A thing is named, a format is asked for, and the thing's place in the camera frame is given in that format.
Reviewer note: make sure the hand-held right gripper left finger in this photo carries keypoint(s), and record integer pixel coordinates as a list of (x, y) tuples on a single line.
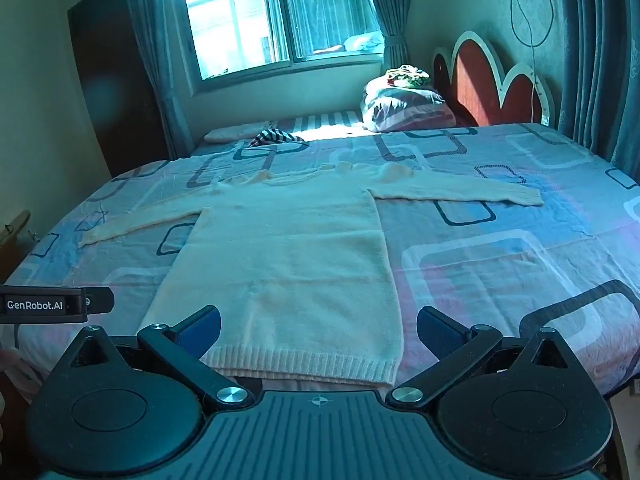
[(200, 332)]

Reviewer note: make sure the pink flat pillow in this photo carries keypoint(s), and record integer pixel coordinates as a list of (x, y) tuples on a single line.
[(232, 131)]

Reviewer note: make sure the white bundle outside window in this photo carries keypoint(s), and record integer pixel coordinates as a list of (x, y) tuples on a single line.
[(362, 43)]

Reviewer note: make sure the colourful folded cloth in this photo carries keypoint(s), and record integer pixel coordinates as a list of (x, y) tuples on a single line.
[(407, 76)]

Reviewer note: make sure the red scalloped headboard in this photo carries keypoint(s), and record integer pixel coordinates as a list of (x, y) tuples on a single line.
[(475, 85)]

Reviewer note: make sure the blue-grey window curtain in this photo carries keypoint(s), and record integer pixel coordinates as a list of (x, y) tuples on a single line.
[(390, 15), (155, 60)]

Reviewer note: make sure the dark wooden door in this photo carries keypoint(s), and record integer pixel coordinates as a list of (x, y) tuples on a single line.
[(115, 85)]

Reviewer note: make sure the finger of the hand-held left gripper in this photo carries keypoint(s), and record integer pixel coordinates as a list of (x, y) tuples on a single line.
[(100, 300)]

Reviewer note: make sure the blue-grey wall curtain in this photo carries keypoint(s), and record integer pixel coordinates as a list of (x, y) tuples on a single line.
[(600, 50)]

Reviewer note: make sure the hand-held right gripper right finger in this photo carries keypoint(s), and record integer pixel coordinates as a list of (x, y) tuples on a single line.
[(440, 332)]

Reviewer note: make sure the striped pillow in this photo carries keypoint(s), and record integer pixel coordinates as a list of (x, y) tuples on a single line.
[(405, 110)]

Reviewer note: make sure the cream knit sweater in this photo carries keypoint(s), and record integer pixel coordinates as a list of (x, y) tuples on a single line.
[(290, 260)]

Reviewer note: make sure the wooden furniture edge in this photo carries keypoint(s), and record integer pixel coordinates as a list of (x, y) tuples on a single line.
[(12, 240)]

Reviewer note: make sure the black and white striped cloth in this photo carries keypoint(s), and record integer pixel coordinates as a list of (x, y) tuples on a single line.
[(275, 138)]

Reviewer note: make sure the patterned bed sheet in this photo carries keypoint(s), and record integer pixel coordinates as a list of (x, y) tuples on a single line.
[(500, 260)]

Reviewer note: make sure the striped mattress cover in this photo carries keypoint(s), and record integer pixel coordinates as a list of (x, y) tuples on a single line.
[(320, 121)]

